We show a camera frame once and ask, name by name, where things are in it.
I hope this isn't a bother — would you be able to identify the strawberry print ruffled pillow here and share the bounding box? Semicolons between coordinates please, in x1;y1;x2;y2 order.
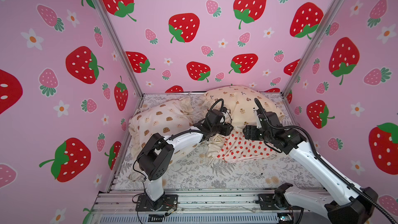
207;129;278;164

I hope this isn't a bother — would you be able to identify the cream bear print pillow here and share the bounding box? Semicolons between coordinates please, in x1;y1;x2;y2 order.
201;86;285;128

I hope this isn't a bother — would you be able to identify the white pillow brown bear print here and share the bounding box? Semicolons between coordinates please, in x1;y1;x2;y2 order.
129;96;208;163

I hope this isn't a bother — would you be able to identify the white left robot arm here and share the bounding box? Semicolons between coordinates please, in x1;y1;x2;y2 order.
136;107;233;208

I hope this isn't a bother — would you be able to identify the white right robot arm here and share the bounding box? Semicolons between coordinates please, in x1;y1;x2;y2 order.
243;111;378;224

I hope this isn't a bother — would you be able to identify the fern print table mat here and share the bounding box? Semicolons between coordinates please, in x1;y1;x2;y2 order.
111;93;321;191

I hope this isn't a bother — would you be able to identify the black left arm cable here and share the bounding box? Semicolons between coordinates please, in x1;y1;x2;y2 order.
132;99;232;190

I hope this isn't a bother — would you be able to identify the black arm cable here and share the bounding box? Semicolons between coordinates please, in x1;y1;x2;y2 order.
254;97;398;224
132;99;232;190

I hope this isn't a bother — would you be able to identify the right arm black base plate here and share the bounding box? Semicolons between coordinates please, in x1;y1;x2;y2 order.
255;194;293;211

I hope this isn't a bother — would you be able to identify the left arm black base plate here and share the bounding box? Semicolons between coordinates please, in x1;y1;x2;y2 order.
135;195;178;213

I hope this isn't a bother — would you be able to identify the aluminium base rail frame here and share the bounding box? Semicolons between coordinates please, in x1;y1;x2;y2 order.
84;188;330;224

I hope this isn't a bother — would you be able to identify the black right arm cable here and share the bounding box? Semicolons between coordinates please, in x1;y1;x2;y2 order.
254;97;398;224

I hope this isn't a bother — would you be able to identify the right aluminium corner post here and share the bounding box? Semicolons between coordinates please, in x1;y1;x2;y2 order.
281;0;345;100

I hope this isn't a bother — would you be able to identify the aluminium corner post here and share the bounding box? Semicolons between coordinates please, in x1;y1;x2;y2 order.
281;0;345;100
82;0;144;99

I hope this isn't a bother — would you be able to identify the left aluminium corner post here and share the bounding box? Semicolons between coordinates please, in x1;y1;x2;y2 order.
82;0;144;99

